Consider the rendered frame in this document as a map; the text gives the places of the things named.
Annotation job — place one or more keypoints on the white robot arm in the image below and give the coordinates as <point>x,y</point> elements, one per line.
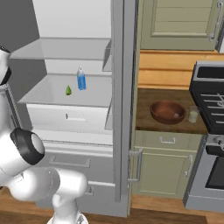
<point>29,178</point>

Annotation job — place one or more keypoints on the grey fridge door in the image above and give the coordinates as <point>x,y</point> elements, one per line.
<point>123,99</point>

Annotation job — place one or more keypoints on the grey open fridge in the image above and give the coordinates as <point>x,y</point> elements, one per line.
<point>73,116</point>

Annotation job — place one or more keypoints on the white fridge crisper drawer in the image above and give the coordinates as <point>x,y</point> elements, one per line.
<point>70,118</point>

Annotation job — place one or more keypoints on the green lemon wedge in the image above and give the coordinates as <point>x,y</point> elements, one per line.
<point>68,90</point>

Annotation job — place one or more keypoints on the brown wooden bowl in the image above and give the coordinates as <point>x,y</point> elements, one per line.
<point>167,112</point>

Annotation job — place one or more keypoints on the ice cube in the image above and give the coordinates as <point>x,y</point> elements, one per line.
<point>176,115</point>

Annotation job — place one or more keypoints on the glass of lemonade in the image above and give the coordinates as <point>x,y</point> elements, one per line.
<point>193,114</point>

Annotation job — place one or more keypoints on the blue water bottle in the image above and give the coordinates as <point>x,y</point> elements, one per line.
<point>81,79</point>

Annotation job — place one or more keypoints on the green drawer front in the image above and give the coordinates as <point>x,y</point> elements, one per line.
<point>167,140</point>

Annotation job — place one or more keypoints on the black and silver stove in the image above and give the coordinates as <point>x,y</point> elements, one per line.
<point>207,137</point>

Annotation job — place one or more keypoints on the silver stove knob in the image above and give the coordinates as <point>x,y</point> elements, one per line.
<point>218,140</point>

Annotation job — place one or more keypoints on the green wall cupboard door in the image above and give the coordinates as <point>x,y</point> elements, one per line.
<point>180,23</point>

